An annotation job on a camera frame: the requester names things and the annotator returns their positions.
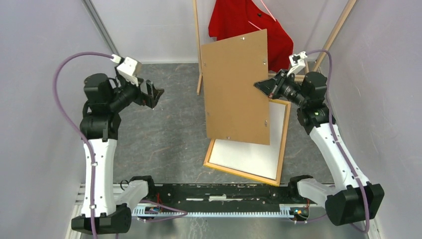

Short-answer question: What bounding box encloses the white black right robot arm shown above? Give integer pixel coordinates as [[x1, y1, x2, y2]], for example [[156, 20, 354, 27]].
[[254, 71, 385, 226]]

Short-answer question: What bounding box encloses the building and sky photo print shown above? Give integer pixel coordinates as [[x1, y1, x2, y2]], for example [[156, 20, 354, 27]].
[[209, 103, 287, 181]]

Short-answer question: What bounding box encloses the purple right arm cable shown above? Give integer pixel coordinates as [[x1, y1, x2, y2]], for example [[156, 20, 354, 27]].
[[294, 49, 371, 234]]

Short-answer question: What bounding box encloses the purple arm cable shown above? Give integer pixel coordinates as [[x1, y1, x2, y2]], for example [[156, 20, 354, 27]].
[[294, 49, 371, 234], [52, 52, 189, 239]]

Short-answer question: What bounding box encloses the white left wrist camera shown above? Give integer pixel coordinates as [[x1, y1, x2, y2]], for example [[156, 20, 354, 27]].
[[111, 54, 142, 87]]

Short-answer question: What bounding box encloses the red t-shirt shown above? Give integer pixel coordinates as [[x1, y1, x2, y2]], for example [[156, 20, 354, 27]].
[[208, 0, 294, 72]]

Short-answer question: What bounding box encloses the wooden clothes rack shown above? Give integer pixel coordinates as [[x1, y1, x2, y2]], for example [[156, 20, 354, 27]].
[[192, 0, 357, 96]]

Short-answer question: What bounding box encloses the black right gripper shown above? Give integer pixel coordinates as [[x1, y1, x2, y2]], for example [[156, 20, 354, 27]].
[[254, 69, 308, 108]]

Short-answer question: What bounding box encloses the brown cardboard backing board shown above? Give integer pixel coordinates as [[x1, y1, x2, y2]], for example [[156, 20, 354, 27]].
[[201, 29, 270, 145]]

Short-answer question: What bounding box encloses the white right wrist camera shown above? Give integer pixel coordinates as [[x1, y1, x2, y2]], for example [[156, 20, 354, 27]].
[[287, 51, 308, 76]]

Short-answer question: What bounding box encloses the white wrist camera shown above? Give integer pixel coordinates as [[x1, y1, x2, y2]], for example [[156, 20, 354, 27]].
[[287, 51, 308, 76], [111, 54, 142, 87]]

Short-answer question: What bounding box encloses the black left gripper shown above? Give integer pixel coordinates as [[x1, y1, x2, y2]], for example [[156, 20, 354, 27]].
[[108, 74, 164, 112]]

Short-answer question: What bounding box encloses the pink clothes hanger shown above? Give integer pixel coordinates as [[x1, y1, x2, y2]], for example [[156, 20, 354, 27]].
[[246, 0, 277, 30]]

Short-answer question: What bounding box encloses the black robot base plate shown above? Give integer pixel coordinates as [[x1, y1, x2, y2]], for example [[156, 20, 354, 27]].
[[144, 183, 313, 213]]

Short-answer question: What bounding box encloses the yellow wooden picture frame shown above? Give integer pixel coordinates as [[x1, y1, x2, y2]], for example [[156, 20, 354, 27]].
[[203, 99, 292, 187]]

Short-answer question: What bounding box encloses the grey slotted cable duct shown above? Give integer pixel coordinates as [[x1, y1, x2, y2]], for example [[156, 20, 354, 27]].
[[132, 205, 309, 219]]

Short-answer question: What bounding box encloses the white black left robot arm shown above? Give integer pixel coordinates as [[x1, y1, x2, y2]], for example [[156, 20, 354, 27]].
[[71, 73, 165, 237]]

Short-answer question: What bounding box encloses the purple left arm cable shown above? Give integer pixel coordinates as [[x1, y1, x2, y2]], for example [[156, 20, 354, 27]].
[[52, 52, 189, 239]]

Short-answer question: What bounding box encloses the aluminium rail frame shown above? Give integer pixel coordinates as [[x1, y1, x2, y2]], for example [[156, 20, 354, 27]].
[[65, 0, 385, 239]]

